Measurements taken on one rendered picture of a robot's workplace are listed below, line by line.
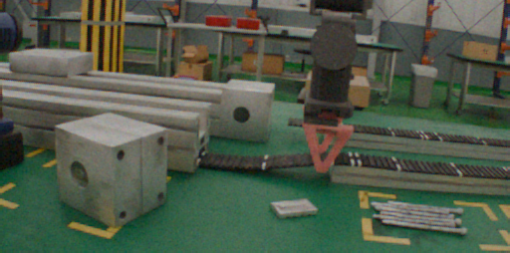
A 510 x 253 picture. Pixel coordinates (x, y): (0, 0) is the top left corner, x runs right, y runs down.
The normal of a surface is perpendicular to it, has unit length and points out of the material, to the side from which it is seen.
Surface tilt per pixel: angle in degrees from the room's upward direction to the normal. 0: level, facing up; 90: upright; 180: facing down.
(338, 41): 90
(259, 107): 90
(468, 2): 90
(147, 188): 90
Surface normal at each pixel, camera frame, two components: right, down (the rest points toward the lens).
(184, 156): -0.08, 0.21
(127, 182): 0.90, 0.18
